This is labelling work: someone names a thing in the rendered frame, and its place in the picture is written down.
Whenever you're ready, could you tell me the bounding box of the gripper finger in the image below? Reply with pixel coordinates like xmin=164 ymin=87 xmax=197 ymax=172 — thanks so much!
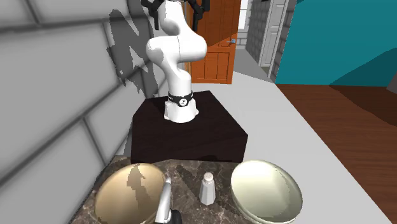
xmin=185 ymin=0 xmax=205 ymax=32
xmin=141 ymin=0 xmax=164 ymax=31

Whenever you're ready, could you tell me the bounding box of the white door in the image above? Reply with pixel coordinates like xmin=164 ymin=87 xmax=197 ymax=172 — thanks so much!
xmin=259 ymin=0 xmax=289 ymax=67

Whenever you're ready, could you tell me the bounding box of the white salt shaker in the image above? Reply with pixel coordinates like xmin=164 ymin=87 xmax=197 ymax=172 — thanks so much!
xmin=198 ymin=172 xmax=216 ymax=206

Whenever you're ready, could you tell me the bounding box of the cream bowl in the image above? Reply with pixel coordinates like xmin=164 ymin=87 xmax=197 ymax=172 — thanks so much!
xmin=230 ymin=160 xmax=303 ymax=224

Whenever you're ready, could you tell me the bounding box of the dark robot stand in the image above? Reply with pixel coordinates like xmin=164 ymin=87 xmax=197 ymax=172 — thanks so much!
xmin=130 ymin=90 xmax=249 ymax=165

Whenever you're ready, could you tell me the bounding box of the orange wooden door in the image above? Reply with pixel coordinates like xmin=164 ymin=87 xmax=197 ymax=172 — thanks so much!
xmin=185 ymin=0 xmax=242 ymax=85

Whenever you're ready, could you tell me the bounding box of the tan bowl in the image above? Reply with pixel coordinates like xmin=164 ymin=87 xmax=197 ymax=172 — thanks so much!
xmin=94 ymin=162 xmax=167 ymax=224

